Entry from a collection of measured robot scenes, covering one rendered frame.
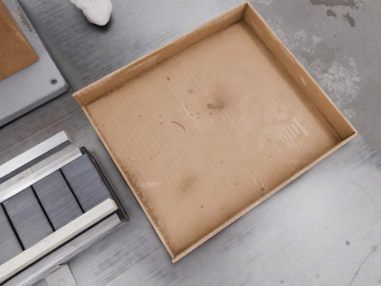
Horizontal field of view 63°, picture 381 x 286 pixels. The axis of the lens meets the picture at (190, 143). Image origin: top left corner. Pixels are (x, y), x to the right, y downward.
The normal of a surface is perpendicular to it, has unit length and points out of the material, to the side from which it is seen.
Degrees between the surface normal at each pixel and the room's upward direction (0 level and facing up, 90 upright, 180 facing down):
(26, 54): 90
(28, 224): 0
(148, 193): 0
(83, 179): 0
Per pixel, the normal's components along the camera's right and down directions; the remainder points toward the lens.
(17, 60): 0.58, 0.79
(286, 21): 0.04, -0.29
